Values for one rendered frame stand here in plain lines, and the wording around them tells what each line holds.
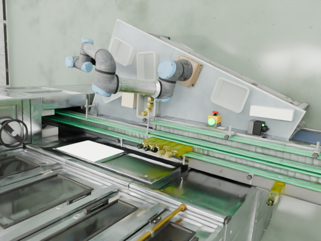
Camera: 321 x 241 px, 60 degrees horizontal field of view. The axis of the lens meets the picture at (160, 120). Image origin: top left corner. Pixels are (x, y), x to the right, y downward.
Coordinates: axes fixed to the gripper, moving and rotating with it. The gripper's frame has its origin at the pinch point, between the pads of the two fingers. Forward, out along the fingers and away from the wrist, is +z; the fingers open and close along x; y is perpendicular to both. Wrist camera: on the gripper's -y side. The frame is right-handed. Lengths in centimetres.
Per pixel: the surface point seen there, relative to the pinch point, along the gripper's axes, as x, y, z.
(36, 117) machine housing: 53, 23, -43
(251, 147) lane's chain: 7, -125, 4
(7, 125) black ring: 50, 18, -68
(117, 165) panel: 46, -60, -37
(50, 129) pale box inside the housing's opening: 74, 29, -25
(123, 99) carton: 27.5, -18.6, 6.6
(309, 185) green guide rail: 7, -160, -2
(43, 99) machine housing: 41, 27, -35
